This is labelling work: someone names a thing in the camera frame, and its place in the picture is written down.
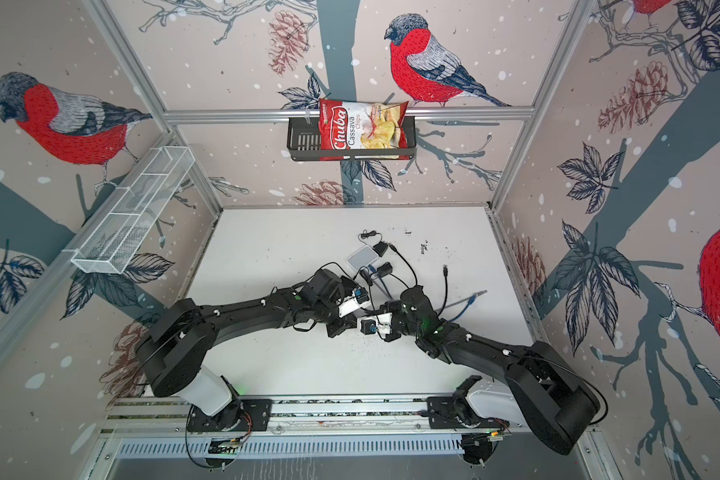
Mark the blue ethernet cable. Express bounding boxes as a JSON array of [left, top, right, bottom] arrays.
[[371, 277, 478, 322]]

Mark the black power adapter with cable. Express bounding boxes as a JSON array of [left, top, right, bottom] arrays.
[[358, 230, 389, 257]]

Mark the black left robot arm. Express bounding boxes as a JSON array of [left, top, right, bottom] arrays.
[[135, 268, 370, 432]]

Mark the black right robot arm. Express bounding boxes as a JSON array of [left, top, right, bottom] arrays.
[[380, 286, 604, 455]]

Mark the red cassava chips bag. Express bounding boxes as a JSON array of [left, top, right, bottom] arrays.
[[318, 99, 415, 159]]

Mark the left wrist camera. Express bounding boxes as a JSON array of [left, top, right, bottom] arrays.
[[338, 287, 370, 318]]

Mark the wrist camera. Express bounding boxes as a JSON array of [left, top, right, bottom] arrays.
[[338, 287, 370, 318], [357, 313, 393, 340]]

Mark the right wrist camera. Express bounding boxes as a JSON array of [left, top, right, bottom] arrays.
[[357, 313, 393, 340]]

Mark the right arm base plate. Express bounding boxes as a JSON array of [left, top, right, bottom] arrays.
[[420, 397, 509, 431]]

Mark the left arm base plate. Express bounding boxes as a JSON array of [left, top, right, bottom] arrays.
[[186, 398, 273, 433]]

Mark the black wall basket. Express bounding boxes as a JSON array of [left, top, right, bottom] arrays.
[[287, 116, 417, 161]]

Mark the white wire mesh shelf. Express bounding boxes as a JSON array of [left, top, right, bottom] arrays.
[[71, 146, 195, 274]]

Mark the aluminium mounting rail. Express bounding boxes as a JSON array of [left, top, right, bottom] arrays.
[[98, 391, 601, 438]]

